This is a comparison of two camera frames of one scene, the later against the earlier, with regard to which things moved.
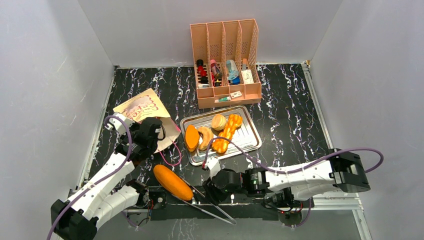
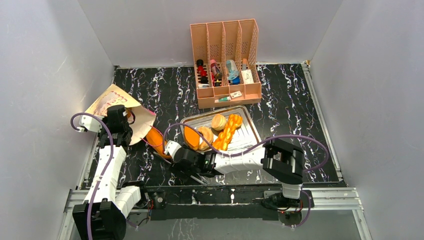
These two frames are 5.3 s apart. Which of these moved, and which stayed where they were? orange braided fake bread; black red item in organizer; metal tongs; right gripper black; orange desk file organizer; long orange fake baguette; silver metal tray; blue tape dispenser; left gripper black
Moved: left gripper black; long orange fake baguette; right gripper black; metal tongs
Stayed: silver metal tray; blue tape dispenser; orange braided fake bread; black red item in organizer; orange desk file organizer
